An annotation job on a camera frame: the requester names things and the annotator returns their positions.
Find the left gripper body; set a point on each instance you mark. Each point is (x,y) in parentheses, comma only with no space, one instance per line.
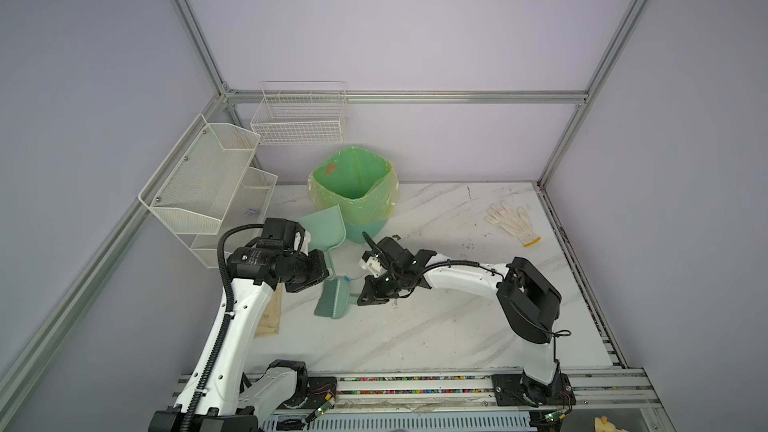
(304,273)

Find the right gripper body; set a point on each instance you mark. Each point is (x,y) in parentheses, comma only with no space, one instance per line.
(383,287)

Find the green plastic dustpan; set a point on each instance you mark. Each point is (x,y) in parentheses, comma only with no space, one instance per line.
(327,232)

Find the green hand brush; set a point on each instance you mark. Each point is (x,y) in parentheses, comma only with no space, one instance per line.
(335,299)

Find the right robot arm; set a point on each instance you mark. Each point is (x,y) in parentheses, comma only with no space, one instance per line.
(528,300)

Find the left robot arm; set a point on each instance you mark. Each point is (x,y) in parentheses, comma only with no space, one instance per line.
(218,396)

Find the green trash bin with bag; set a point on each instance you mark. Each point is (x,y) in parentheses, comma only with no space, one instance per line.
(362,184)

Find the beige work glove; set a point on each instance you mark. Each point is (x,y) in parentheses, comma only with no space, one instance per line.
(269,323)

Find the white mesh two-tier shelf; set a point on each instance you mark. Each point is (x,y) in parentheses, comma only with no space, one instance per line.
(208,185)

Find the white glove yellow cuff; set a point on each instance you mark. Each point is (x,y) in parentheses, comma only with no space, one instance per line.
(515,221)

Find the yellow object bottom right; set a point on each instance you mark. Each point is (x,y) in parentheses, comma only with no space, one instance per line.
(603,424)

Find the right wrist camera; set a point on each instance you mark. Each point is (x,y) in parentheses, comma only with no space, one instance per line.
(371,264)

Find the white wire basket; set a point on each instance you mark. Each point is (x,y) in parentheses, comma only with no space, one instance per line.
(301,113)

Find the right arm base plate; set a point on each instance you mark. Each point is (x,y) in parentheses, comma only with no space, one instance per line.
(521,390)

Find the aluminium front rail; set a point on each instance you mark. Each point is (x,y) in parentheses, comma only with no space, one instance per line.
(422,392)

